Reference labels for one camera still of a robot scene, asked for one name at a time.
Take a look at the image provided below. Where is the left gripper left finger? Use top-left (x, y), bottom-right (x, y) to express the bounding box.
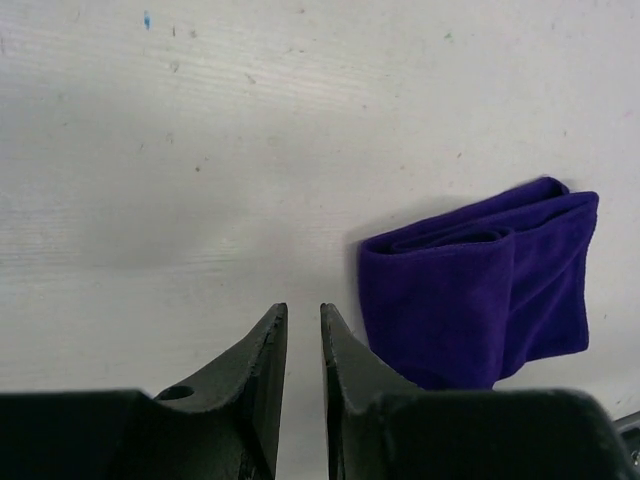
top-left (1, 303), bottom-right (288, 479)

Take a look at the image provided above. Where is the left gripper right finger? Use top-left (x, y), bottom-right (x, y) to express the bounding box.
top-left (320, 304), bottom-right (639, 479)

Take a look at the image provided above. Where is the purple towel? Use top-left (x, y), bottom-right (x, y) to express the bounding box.
top-left (357, 177), bottom-right (599, 390)

